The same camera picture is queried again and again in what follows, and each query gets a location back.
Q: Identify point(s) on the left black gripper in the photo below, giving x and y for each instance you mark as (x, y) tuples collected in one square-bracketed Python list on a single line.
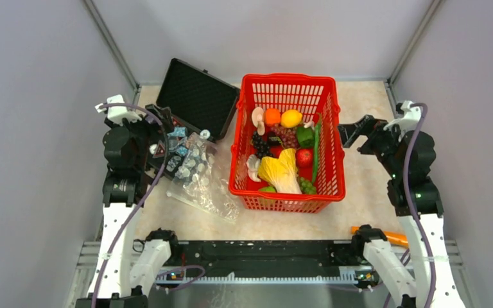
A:
[(164, 114)]

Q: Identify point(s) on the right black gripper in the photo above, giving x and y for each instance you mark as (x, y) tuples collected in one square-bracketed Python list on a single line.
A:
[(369, 126)]

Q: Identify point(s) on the clear zip top bag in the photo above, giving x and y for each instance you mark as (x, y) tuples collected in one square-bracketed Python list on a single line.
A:
[(201, 181)]

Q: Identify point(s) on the red tomato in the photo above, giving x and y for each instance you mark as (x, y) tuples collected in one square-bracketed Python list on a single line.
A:
[(304, 157)]

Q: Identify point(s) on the yellow lemon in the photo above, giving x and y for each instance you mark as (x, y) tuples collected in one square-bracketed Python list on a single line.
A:
[(291, 118)]

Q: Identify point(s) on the orange fruit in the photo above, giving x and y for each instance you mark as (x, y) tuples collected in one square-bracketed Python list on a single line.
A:
[(272, 117)]

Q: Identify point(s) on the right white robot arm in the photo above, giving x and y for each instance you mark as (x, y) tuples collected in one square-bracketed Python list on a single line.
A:
[(407, 158)]

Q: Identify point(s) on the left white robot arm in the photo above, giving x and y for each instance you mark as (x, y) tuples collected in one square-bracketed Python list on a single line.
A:
[(119, 281)]

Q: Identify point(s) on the black poker chip case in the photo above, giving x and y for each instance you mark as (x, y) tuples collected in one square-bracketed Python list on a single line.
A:
[(196, 101)]

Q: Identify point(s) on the green bell pepper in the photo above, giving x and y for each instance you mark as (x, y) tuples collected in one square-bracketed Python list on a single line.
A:
[(305, 137)]

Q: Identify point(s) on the green grape bunch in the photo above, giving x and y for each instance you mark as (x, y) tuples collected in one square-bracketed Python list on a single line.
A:
[(306, 186)]

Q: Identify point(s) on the red plastic basket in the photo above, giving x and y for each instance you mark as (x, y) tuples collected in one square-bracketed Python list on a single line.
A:
[(309, 95)]

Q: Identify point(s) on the purple grape bunch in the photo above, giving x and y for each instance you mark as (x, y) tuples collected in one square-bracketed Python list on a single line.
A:
[(287, 136)]

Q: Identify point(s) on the napa cabbage toy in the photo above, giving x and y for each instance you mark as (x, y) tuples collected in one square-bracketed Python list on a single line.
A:
[(281, 172)]

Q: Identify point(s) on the white mushroom upper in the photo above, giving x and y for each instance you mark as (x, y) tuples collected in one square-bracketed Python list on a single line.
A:
[(257, 117)]

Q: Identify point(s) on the white mushroom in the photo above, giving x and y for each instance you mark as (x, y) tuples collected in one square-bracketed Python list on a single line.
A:
[(253, 163), (257, 117)]

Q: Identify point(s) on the white mushroom lower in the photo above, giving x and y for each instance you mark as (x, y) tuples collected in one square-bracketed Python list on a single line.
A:
[(253, 163)]

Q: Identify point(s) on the black grape bunch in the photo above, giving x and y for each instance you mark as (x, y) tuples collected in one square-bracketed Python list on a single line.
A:
[(261, 147)]

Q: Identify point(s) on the green lime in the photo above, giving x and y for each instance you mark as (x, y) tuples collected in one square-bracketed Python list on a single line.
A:
[(268, 189)]

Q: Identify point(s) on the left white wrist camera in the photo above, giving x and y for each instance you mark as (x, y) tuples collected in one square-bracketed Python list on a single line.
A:
[(118, 114)]

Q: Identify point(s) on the orange handled tool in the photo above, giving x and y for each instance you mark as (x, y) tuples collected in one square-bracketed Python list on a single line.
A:
[(397, 239)]

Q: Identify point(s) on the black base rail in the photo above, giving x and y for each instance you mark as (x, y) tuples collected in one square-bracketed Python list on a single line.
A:
[(329, 262)]

